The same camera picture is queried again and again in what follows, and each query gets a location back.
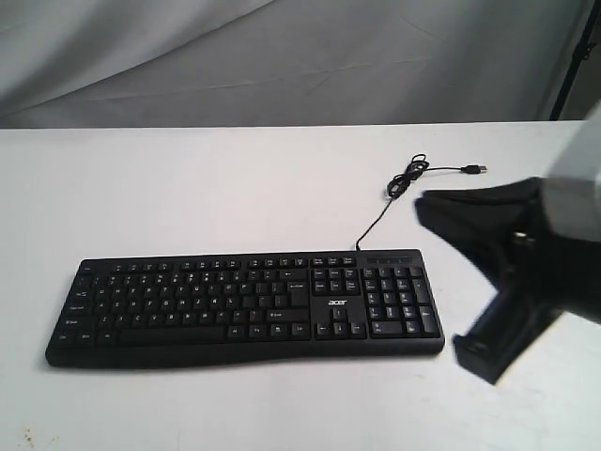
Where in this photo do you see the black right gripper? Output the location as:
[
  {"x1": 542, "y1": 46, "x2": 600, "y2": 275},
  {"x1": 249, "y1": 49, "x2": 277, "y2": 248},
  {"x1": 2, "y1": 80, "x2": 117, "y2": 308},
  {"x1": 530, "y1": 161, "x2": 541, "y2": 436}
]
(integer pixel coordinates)
[{"x1": 414, "y1": 178, "x2": 600, "y2": 385}]

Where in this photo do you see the black acer keyboard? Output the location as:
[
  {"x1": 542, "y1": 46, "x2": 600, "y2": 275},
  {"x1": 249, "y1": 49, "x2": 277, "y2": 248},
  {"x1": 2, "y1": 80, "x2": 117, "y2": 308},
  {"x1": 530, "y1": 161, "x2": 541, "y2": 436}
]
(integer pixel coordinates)
[{"x1": 45, "y1": 249, "x2": 445, "y2": 369}]

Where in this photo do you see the black tripod stand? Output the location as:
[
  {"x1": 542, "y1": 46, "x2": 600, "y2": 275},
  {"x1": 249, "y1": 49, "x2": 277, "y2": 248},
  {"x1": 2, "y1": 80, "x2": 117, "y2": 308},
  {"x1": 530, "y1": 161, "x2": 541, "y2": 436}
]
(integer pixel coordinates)
[{"x1": 548, "y1": 0, "x2": 600, "y2": 121}]

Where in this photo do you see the grey fabric backdrop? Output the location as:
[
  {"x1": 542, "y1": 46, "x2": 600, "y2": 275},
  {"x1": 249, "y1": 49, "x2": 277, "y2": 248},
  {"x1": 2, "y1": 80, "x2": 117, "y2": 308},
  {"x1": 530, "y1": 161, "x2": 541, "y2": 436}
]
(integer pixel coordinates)
[{"x1": 1, "y1": 1, "x2": 592, "y2": 129}]

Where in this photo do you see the black USB cable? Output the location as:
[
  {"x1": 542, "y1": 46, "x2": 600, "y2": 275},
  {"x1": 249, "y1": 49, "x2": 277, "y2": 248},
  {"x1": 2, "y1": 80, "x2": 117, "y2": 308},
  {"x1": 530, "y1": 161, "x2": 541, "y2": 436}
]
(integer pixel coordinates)
[{"x1": 354, "y1": 154, "x2": 489, "y2": 252}]

